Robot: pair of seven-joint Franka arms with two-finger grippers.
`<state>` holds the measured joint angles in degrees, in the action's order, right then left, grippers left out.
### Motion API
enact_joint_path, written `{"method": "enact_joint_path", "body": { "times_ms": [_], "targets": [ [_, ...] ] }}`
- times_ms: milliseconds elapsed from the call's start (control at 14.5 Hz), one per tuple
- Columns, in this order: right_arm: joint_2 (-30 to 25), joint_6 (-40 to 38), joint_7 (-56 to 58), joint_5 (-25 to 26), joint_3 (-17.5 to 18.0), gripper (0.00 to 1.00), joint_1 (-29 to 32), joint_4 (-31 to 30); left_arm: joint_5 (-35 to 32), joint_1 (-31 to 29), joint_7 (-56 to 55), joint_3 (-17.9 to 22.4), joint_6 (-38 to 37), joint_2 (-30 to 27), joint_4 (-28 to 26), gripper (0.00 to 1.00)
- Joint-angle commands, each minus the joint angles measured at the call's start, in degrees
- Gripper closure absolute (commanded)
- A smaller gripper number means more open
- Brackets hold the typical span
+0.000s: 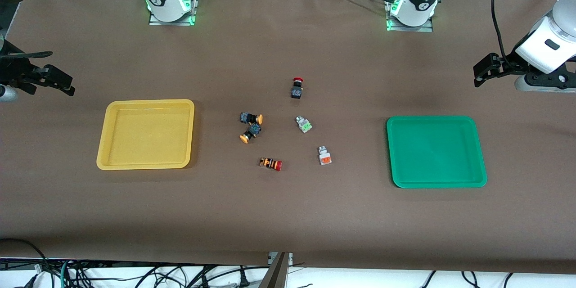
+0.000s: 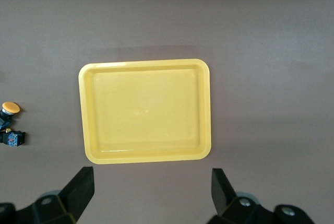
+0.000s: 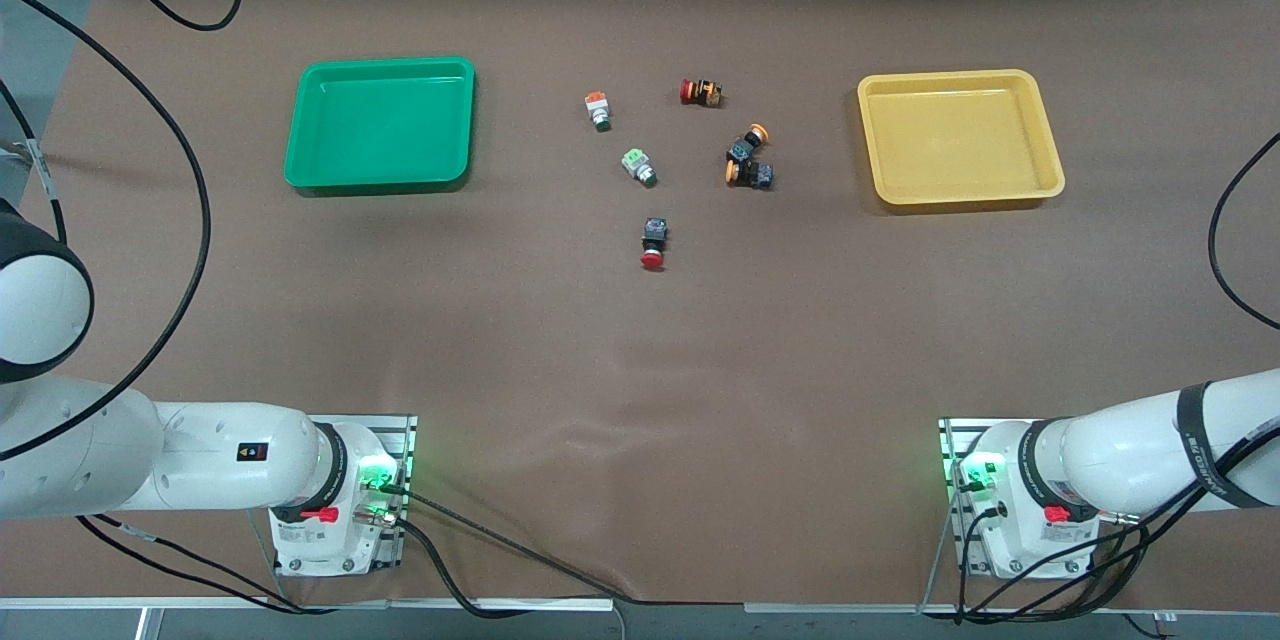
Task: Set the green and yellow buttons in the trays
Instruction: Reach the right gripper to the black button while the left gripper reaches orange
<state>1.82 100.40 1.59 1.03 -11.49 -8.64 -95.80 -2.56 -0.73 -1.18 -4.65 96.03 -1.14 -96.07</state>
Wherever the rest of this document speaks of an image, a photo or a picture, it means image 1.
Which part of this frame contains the yellow cap push button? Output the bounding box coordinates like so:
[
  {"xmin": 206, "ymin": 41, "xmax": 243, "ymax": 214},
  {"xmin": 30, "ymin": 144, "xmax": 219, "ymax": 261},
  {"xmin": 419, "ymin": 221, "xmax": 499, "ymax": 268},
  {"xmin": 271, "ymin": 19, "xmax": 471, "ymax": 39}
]
[
  {"xmin": 239, "ymin": 123, "xmax": 262, "ymax": 144},
  {"xmin": 239, "ymin": 112, "xmax": 264, "ymax": 126}
]

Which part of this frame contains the green plastic tray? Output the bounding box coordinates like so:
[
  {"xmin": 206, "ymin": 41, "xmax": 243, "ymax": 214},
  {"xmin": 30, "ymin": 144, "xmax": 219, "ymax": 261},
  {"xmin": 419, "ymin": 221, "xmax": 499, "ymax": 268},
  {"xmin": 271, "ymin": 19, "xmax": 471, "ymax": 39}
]
[{"xmin": 386, "ymin": 116, "xmax": 488, "ymax": 189}]

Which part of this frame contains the yellow plastic tray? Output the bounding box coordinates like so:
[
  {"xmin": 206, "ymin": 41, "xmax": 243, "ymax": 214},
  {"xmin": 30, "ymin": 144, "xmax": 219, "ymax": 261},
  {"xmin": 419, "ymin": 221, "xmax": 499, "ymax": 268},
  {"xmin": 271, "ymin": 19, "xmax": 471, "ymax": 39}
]
[{"xmin": 96, "ymin": 99, "xmax": 195, "ymax": 171}]

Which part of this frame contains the brown table cover sheet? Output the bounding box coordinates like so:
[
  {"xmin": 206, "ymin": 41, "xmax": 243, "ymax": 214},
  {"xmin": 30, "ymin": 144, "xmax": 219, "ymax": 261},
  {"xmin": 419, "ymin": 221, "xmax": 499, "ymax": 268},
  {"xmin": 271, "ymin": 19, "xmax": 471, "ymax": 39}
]
[{"xmin": 0, "ymin": 0, "xmax": 576, "ymax": 275}]

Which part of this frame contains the red button orange striped body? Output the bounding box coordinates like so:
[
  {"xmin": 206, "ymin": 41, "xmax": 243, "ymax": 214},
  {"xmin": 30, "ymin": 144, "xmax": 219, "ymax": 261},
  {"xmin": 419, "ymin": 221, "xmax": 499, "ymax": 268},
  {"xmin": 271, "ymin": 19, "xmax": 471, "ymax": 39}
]
[{"xmin": 260, "ymin": 157, "xmax": 283, "ymax": 172}]

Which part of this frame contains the brown table leg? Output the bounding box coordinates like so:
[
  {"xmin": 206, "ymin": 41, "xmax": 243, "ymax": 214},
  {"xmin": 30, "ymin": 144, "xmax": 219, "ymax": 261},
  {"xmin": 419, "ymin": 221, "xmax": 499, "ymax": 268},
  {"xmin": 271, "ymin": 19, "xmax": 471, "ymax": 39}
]
[{"xmin": 257, "ymin": 252, "xmax": 291, "ymax": 288}]

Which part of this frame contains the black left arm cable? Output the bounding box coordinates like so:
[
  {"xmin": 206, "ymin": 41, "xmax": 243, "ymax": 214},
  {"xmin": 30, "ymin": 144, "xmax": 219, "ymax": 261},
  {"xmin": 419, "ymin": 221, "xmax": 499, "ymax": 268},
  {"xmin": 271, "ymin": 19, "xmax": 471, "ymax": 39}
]
[{"xmin": 491, "ymin": 0, "xmax": 514, "ymax": 61}]

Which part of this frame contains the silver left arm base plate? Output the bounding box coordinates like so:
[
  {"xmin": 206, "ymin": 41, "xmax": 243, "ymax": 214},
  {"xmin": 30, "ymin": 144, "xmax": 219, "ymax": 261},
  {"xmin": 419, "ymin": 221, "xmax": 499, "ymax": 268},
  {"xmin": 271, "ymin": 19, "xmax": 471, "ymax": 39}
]
[{"xmin": 386, "ymin": 0, "xmax": 434, "ymax": 32}]

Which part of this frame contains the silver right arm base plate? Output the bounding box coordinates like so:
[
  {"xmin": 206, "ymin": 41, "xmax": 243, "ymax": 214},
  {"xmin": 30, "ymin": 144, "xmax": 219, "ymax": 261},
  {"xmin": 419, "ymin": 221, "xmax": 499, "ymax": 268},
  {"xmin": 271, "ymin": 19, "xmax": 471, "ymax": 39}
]
[{"xmin": 148, "ymin": 0, "xmax": 199, "ymax": 27}]

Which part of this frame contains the black looped floor cable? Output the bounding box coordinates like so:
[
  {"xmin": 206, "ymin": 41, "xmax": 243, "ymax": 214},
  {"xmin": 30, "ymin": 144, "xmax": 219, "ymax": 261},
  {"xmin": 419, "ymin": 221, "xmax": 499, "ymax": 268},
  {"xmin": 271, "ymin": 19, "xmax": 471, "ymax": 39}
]
[{"xmin": 0, "ymin": 238, "xmax": 50, "ymax": 288}]

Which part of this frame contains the teal cable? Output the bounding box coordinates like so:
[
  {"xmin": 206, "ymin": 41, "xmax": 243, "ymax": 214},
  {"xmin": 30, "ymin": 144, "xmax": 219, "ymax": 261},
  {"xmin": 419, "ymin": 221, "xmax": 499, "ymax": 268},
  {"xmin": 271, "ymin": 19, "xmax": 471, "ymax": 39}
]
[{"xmin": 60, "ymin": 260, "xmax": 72, "ymax": 288}]

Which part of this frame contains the silver table edge bracket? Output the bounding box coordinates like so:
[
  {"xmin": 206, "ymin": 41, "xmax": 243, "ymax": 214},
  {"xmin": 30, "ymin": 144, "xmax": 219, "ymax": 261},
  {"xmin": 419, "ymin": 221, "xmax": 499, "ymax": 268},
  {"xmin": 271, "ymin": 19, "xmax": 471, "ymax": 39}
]
[{"xmin": 268, "ymin": 252, "xmax": 294, "ymax": 267}]

